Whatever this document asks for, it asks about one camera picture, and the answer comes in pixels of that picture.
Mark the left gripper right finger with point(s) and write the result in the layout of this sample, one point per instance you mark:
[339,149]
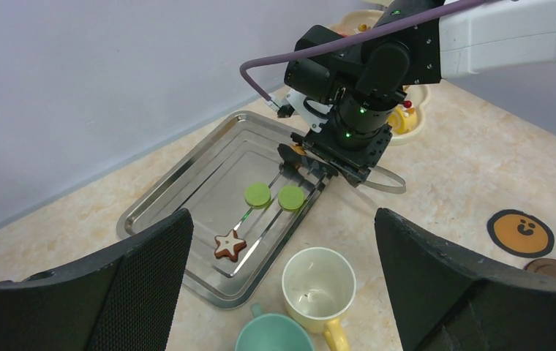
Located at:
[447,297]

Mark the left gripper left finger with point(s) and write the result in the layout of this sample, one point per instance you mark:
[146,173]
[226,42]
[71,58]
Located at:
[122,297]

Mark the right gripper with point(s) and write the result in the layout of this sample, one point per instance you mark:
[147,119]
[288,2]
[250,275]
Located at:
[355,137]

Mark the yellow cake slice toy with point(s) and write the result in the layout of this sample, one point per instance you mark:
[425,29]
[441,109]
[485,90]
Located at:
[403,119]

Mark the orange flower cookie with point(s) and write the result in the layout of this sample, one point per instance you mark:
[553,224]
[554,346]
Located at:
[298,156]

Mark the green macaron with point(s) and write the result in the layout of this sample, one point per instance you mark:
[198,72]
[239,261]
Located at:
[291,198]
[257,194]

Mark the stainless steel tray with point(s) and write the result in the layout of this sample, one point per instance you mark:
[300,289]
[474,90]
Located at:
[210,182]

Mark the black-tipped metal tongs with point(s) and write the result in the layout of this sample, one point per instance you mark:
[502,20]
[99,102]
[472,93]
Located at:
[315,164]

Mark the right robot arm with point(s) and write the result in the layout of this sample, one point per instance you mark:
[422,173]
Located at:
[346,88]

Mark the cream three-tier dessert stand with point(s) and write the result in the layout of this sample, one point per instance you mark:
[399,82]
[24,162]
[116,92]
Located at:
[351,24]

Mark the black yellow smiley coaster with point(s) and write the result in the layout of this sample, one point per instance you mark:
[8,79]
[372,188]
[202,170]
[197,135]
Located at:
[520,234]

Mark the chocolate star cookie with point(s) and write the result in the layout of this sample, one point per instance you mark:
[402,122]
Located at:
[229,246]

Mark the yellow mug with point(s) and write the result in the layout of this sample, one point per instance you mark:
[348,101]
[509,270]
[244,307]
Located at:
[318,286]

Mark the teal cup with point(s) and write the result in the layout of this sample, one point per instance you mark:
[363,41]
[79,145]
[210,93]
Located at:
[272,331]

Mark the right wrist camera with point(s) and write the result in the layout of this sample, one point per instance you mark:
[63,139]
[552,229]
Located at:
[293,103]

